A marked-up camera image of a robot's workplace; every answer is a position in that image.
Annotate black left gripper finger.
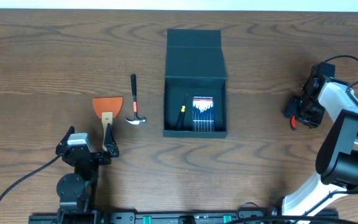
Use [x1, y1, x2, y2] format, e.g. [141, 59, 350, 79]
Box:
[57, 126, 75, 152]
[103, 123, 119, 157]

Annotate red handled pliers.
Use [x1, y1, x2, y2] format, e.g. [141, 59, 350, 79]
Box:
[290, 116, 296, 131]

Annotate small black claw hammer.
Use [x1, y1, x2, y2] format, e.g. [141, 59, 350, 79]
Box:
[126, 74, 146, 125]

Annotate orange scraper wooden handle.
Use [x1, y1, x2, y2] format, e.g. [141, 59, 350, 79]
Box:
[92, 96, 124, 150]

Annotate precision screwdriver set case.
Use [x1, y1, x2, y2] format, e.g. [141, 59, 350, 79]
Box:
[192, 96, 215, 132]

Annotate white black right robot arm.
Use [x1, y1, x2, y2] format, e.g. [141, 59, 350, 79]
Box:
[280, 82, 358, 217]

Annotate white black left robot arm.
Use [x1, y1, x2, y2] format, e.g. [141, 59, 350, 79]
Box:
[55, 123, 119, 223]

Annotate black yellow screwdriver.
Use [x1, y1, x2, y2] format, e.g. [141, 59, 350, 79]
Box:
[175, 94, 188, 131]

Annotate black open gift box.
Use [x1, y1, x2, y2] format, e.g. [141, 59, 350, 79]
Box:
[163, 29, 228, 139]

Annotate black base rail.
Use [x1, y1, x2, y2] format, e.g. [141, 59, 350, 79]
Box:
[28, 208, 340, 224]

